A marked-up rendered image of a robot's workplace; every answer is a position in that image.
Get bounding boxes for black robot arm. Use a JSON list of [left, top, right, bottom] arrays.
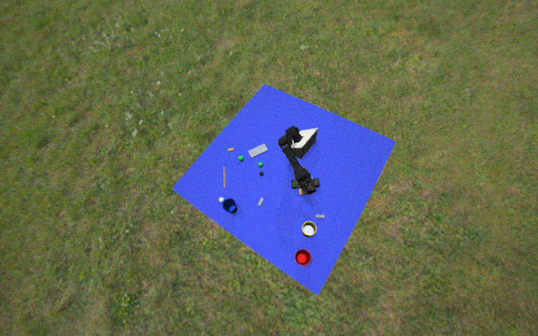
[[278, 125, 317, 195]]

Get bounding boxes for yellow cup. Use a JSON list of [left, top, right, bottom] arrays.
[[303, 221, 316, 237]]

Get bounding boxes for dark blue cup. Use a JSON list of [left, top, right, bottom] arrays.
[[222, 199, 237, 214]]

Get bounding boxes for dark red mug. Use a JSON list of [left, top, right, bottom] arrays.
[[294, 249, 311, 266]]

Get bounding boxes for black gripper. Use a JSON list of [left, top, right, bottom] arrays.
[[291, 178, 320, 189]]

